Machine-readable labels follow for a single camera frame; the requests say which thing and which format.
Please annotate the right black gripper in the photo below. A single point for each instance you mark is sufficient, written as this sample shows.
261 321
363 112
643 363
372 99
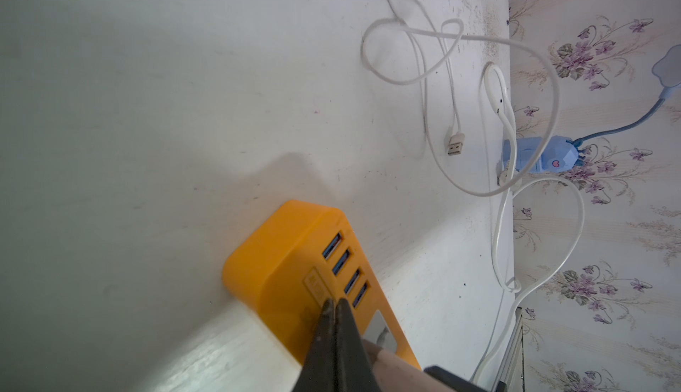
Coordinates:
453 381

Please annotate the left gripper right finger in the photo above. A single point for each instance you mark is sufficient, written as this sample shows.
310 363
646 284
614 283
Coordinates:
353 371

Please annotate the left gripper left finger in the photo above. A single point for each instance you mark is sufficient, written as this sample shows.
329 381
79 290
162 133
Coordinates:
318 370

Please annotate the white charger adapter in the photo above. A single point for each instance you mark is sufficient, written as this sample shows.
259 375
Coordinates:
391 372

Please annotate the orange power strip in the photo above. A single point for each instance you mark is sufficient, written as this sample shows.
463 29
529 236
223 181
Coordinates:
300 257

